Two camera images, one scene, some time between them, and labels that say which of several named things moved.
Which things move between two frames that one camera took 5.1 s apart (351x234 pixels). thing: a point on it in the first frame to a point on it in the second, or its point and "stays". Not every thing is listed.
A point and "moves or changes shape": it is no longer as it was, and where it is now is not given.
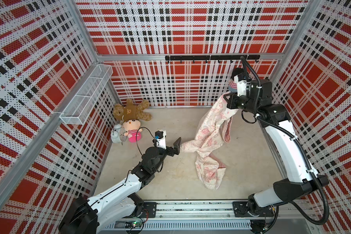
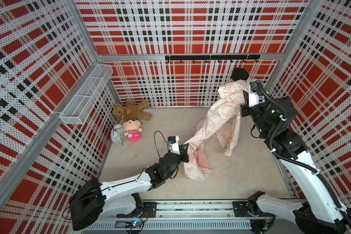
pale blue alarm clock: [117, 134] stays
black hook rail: [211, 57] stays
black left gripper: [176, 150] to [184, 152]
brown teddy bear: [131, 111] stays
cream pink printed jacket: [214, 129] moves or changes shape
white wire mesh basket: [80, 107] stays
